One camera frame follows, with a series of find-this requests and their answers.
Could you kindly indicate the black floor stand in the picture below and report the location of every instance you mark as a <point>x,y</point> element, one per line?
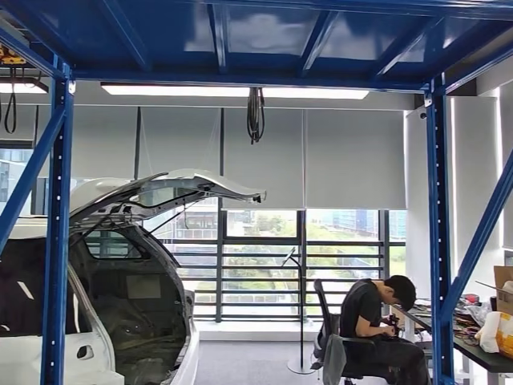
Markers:
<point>301,366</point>

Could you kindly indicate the dark window frame with rails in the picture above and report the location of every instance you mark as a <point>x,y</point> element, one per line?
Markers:
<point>219,265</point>

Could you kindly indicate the black desk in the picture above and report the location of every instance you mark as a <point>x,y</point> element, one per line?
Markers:
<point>477,353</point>

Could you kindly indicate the grey roller blind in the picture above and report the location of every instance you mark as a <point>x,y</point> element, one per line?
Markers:
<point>184,149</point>
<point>357,159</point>

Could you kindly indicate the white security camera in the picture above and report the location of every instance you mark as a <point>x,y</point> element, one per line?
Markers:
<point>422,114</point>

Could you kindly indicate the white plastic bag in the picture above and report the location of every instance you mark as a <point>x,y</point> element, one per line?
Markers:
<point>486,335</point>

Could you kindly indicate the yellow hoist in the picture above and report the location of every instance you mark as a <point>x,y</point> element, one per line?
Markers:
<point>12,57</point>

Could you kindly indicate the grey jacket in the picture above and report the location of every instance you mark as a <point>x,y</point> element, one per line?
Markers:
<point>334,361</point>

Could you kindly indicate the open cardboard box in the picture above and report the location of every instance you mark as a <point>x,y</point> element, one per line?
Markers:
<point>505,300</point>

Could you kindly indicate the white car with open tailgate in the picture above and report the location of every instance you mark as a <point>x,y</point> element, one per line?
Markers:
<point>104,191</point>

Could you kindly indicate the person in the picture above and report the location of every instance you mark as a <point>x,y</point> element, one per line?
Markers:
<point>360,313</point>

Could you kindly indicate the black office chair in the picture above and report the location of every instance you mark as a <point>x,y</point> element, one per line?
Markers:
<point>322,308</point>

